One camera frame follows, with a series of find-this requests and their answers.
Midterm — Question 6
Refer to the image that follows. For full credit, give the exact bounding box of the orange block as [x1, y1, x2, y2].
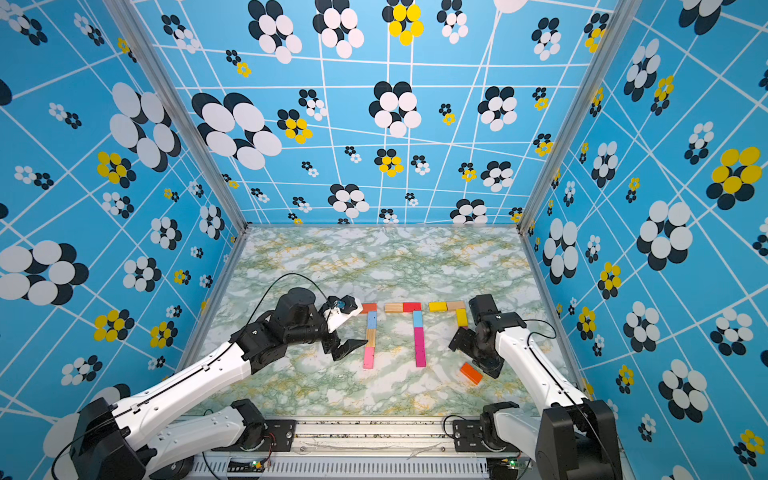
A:
[459, 363, 483, 385]

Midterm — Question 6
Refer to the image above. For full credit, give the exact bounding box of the red block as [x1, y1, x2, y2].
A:
[402, 302, 422, 313]

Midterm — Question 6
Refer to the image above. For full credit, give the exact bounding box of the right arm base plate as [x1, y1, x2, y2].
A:
[448, 418, 520, 455]

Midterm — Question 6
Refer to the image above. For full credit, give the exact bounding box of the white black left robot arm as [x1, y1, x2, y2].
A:
[60, 287, 367, 479]

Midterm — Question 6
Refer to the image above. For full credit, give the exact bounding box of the aluminium frame post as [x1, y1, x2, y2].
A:
[101, 0, 250, 235]
[518, 0, 643, 235]

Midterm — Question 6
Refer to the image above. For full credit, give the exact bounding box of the magenta block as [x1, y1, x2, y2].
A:
[414, 327, 425, 350]
[414, 345, 427, 368]

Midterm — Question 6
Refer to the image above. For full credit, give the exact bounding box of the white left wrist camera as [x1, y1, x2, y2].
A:
[321, 295, 363, 333]

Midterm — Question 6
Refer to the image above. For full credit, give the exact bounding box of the pink block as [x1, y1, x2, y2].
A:
[363, 347, 375, 370]

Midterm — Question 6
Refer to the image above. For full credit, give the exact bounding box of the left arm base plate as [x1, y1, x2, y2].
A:
[215, 419, 298, 453]

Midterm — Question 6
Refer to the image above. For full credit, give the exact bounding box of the yellow block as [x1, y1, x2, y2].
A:
[429, 302, 449, 312]
[455, 308, 469, 328]

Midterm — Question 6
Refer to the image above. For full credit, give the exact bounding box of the aluminium frame post left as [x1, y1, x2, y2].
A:
[101, 0, 250, 235]

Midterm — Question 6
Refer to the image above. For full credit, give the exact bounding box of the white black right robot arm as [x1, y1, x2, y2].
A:
[449, 294, 623, 479]

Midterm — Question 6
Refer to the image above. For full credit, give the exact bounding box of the aluminium frame post right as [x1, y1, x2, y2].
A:
[518, 0, 643, 235]

